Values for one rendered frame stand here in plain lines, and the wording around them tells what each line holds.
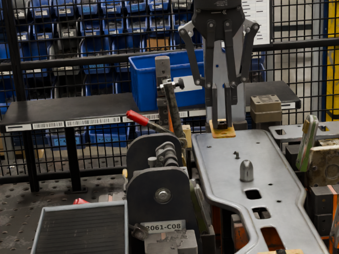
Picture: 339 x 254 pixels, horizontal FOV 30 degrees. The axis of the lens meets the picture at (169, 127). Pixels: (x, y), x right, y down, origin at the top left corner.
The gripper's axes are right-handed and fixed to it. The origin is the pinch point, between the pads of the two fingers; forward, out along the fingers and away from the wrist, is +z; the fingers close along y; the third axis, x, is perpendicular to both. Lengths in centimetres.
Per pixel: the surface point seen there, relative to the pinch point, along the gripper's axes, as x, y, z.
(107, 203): -7.1, -19.7, 13.2
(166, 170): -0.6, -9.8, 10.8
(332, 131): 59, 35, 30
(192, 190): 10.8, -5.2, 20.6
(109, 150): 304, -52, 130
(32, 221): 76, -54, 60
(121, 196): 12.7, -19.3, 21.9
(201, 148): 54, -1, 30
